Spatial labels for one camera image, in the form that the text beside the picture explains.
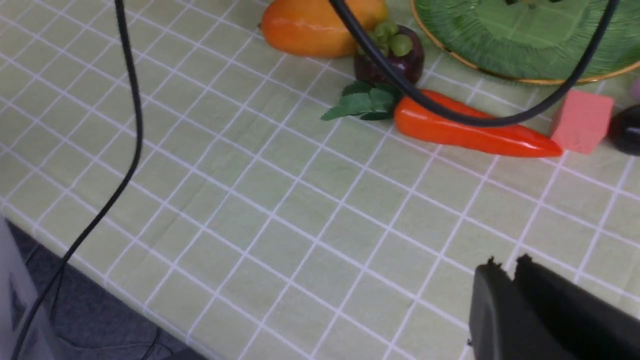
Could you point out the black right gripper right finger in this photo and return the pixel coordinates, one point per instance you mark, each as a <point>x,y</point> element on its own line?
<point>585,325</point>

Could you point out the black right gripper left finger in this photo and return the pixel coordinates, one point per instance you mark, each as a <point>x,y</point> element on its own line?
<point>502,324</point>

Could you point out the dark purple toy eggplant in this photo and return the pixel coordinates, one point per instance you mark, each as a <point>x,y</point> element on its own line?
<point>624,131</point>

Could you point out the orange toy carrot green leaves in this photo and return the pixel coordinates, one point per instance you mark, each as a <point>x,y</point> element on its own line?
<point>381,101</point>

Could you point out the purple toy mangosteen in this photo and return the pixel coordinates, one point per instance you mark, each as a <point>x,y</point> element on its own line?
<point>402,48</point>

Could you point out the orange toy mango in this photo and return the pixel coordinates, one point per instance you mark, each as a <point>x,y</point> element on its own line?
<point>306,28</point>

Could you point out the pink foam cube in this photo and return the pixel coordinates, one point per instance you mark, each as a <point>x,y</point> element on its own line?
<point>582,121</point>

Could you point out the lilac foam cube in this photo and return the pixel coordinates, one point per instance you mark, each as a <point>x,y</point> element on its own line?
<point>635,90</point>

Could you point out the green checked tablecloth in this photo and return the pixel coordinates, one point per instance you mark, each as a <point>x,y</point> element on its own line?
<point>254,230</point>

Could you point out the green leaf-shaped glass plate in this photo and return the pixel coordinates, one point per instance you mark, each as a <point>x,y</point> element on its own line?
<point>537,42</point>

